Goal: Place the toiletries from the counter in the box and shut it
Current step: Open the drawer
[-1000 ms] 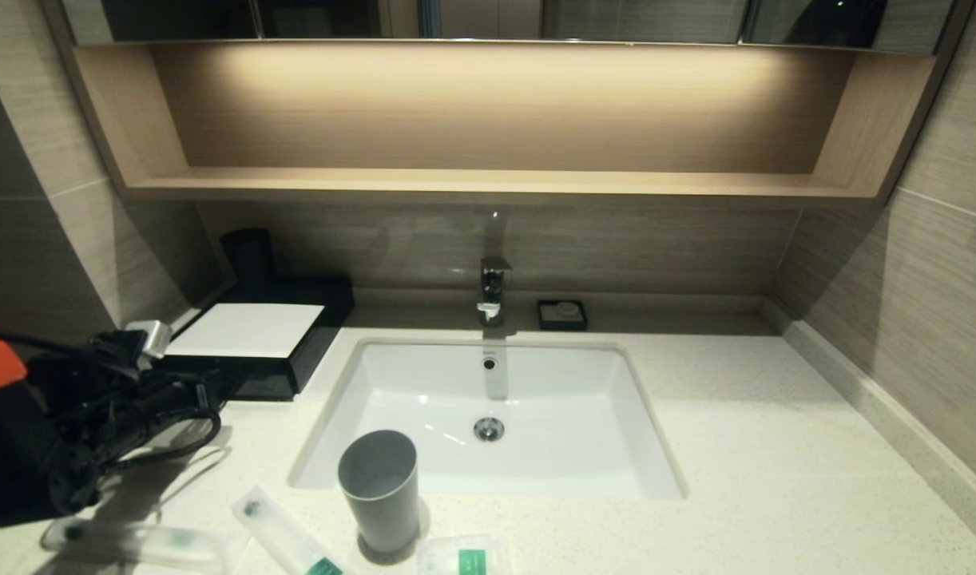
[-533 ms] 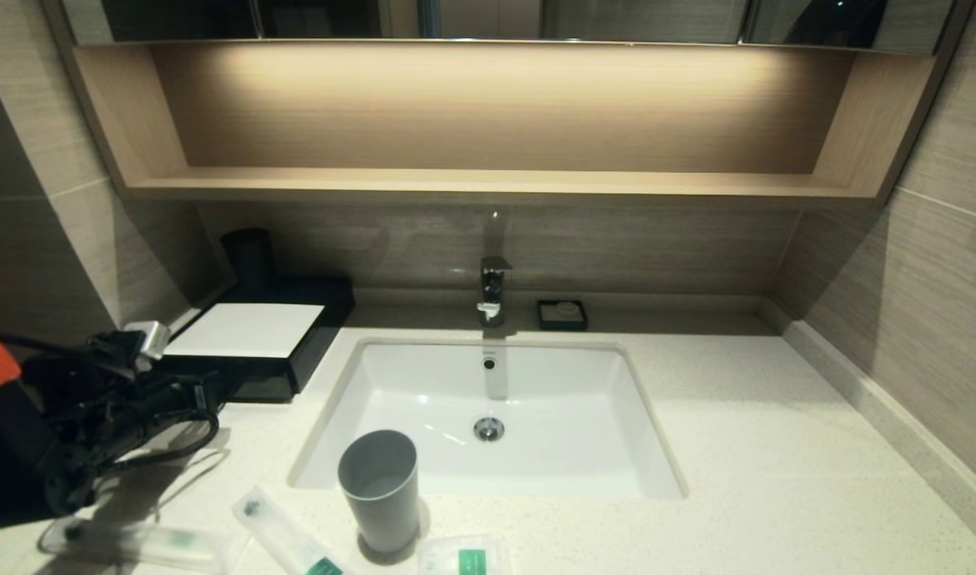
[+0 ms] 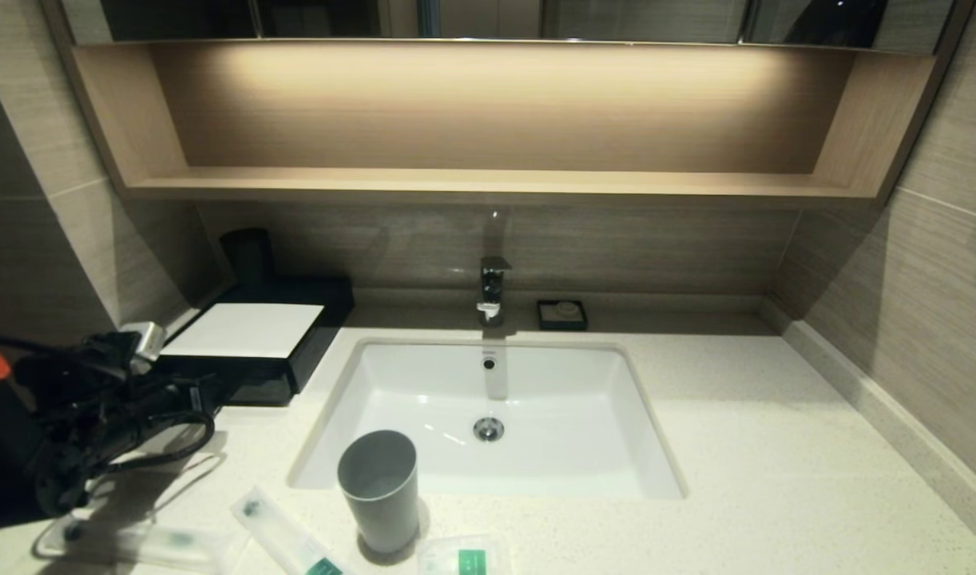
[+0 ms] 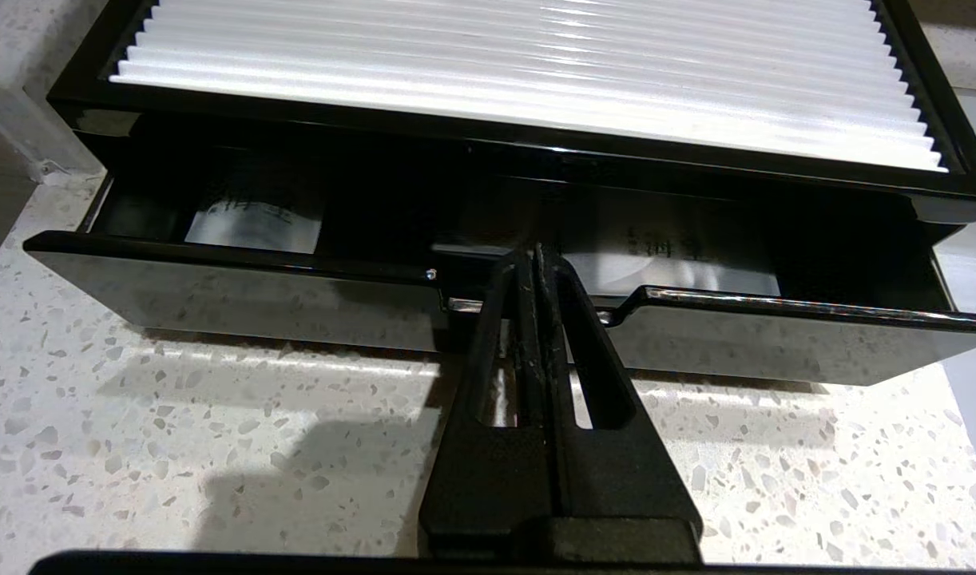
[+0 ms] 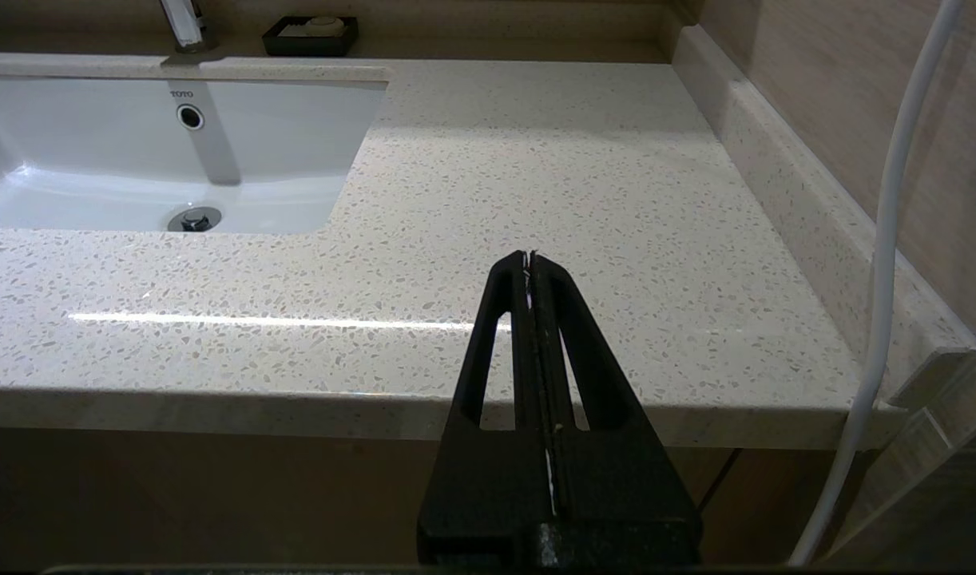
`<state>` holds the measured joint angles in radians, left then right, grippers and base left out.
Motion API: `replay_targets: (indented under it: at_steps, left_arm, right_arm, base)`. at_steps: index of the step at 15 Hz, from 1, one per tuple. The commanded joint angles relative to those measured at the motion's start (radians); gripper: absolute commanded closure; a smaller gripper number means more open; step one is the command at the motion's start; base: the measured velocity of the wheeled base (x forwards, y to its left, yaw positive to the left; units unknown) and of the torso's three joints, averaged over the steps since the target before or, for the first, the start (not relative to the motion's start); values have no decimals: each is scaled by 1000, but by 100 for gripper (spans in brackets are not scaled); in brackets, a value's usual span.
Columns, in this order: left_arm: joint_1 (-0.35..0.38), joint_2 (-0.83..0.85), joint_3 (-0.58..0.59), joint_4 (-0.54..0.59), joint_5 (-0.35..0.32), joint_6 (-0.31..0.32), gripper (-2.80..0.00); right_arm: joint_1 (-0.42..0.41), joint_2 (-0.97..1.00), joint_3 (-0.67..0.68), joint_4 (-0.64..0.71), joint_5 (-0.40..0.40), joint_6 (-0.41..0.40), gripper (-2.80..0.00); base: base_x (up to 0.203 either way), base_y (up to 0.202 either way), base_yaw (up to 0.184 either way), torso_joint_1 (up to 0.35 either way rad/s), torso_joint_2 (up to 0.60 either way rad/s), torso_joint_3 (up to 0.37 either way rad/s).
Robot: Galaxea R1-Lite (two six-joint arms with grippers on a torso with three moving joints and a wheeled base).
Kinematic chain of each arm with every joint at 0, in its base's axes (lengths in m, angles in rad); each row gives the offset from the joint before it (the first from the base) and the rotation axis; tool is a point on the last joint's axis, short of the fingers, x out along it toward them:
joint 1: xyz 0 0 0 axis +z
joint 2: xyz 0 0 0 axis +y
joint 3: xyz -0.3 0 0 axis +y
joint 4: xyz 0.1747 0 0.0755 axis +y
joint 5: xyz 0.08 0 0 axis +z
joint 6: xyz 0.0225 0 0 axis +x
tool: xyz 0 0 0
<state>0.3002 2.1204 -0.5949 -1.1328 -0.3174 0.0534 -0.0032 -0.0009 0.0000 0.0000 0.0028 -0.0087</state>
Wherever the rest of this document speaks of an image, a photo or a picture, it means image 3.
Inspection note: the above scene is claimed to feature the black drawer amenity box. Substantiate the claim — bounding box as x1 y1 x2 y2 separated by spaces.
220 371 299 406

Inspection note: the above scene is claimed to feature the clear toothbrush packet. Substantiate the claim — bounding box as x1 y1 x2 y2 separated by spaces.
41 515 243 573

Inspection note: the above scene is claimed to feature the white board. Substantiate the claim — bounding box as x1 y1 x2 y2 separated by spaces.
162 303 327 359

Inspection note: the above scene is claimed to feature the black amenity box housing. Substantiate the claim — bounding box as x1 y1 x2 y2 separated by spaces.
151 276 357 396

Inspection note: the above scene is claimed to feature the black cylindrical cup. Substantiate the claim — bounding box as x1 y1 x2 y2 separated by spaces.
220 228 280 292

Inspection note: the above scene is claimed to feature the toothbrush packet with green label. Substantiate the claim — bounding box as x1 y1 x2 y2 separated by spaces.
232 486 353 575

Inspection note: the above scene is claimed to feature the grey plastic cup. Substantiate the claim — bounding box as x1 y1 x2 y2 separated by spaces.
336 430 420 553

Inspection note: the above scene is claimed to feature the packet with green square label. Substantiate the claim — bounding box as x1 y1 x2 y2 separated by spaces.
419 533 514 575

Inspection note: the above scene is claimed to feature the chrome faucet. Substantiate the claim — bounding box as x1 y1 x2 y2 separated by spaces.
478 256 514 328

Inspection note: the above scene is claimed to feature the black soap dish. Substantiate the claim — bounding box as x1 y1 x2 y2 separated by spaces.
537 300 589 332

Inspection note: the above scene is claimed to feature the white sink basin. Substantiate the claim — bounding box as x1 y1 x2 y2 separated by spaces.
288 338 688 502

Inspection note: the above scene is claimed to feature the mirror cabinet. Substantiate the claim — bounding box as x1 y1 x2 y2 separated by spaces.
63 0 956 55

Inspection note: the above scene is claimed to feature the black cable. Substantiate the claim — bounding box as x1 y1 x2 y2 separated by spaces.
97 409 217 476

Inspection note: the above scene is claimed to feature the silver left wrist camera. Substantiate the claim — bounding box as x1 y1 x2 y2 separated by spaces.
121 321 167 363

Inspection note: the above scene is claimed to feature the wooden wall shelf niche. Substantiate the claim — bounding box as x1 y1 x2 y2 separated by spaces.
45 38 972 208

